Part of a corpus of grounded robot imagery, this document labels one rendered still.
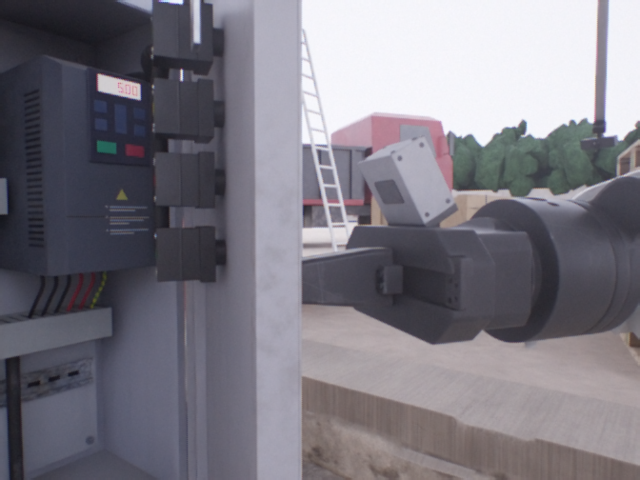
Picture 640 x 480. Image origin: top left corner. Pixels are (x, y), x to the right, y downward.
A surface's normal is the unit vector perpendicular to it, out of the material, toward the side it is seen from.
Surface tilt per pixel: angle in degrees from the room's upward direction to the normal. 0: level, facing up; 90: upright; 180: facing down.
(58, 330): 90
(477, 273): 90
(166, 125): 90
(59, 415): 90
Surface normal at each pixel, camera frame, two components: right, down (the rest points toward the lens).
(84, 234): 0.80, 0.03
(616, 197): -0.94, 0.02
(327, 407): -0.57, 0.05
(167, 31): 0.35, 0.05
